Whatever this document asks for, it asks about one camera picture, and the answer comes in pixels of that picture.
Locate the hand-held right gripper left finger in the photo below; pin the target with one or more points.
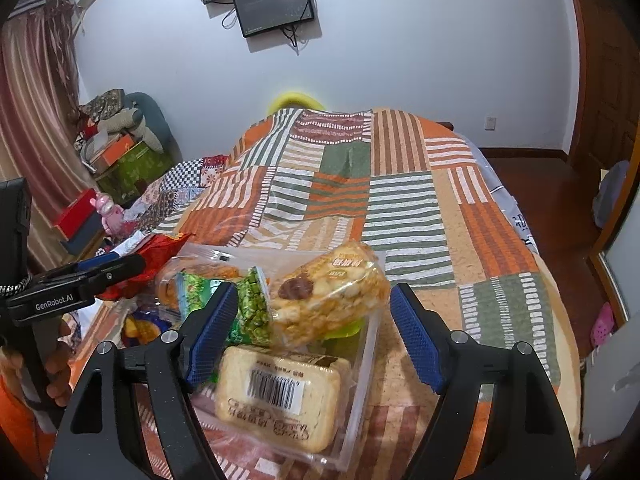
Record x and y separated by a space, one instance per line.
217 330

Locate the pink slipper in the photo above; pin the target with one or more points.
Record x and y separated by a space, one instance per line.
602 325

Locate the orange cardboard box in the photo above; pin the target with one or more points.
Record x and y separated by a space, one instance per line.
117 150

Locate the clear plastic container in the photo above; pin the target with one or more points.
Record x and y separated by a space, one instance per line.
362 375

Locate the grey-green bolster pillow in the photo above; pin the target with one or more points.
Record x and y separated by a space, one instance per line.
152 120

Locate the barcode biscuit packet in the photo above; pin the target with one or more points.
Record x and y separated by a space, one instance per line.
280 400

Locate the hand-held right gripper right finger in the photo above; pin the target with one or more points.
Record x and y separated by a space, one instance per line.
415 340

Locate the floral cushion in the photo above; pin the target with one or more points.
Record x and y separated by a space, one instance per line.
105 100

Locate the dark grey box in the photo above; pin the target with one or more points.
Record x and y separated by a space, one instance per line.
85 240

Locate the red snack packet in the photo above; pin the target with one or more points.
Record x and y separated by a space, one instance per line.
155 255

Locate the red gift box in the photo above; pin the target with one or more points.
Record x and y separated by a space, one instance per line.
77 212

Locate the green pea packet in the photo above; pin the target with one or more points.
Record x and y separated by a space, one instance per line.
250 310

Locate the small black monitor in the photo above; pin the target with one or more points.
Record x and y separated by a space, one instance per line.
272 5

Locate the clear rice cracker packet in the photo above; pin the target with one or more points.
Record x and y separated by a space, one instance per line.
330 300

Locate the yellow chair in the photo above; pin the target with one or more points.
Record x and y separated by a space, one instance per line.
292 99

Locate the lime green packet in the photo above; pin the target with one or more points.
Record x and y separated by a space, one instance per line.
345 331

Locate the grey bag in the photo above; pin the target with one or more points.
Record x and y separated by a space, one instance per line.
612 195

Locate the pink toy figure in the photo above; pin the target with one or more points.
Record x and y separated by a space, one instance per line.
110 215

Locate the blue snack bag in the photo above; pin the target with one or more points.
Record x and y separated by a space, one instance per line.
142 327

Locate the person's left hand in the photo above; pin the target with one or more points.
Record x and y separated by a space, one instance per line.
56 375

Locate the patchwork quilt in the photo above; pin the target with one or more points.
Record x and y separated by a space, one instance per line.
175 190

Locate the grey bed sheet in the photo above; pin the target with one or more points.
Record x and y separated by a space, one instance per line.
520 225

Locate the striped pink curtain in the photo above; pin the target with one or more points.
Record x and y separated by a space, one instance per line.
30 110

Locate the beige patterned pillow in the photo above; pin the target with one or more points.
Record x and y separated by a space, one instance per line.
122 120

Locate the wooden framed mirror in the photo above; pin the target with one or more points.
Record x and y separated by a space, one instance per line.
625 270

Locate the white wall socket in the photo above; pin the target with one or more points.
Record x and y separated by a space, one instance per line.
491 122

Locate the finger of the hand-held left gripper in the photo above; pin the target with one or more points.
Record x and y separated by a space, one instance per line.
120 269
95 262

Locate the striped orange green blanket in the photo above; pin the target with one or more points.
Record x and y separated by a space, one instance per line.
400 200

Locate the wooden door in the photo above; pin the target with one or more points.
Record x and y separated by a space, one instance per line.
610 60

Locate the white board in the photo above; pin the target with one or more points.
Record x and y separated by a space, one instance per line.
610 390

